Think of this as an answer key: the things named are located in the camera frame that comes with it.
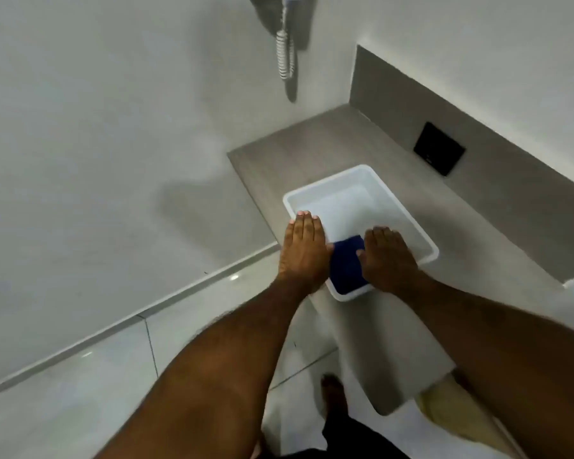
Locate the person's right hand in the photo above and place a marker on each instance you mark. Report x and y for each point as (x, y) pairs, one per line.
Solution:
(390, 265)

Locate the person's left hand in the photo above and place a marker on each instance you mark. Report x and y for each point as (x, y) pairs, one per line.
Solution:
(303, 255)

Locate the person's left middle finger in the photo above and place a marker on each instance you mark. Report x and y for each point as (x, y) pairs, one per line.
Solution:
(310, 223)

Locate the person's left thumb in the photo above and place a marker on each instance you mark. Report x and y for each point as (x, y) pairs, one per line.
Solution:
(328, 255)

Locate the person's left little finger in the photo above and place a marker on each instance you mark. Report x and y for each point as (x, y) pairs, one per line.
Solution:
(294, 225)

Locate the person's right thumb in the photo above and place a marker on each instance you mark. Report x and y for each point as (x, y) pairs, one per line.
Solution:
(362, 260)

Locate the blue cloth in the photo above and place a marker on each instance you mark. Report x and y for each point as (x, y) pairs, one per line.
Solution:
(347, 267)

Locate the person's left forearm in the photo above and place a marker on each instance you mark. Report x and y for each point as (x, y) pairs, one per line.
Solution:
(220, 372)

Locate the person's right forearm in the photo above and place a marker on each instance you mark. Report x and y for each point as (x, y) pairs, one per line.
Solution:
(502, 348)

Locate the white plastic tub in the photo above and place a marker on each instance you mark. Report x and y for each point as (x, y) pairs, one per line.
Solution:
(363, 205)

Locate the person's bare foot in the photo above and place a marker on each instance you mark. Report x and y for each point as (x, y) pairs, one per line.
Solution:
(334, 396)

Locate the person's black shorts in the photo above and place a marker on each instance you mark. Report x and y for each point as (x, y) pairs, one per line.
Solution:
(349, 439)

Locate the beige toilet seat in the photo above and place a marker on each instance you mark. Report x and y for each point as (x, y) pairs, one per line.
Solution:
(459, 415)

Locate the black wall plate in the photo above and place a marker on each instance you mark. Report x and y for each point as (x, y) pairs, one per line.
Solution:
(439, 149)

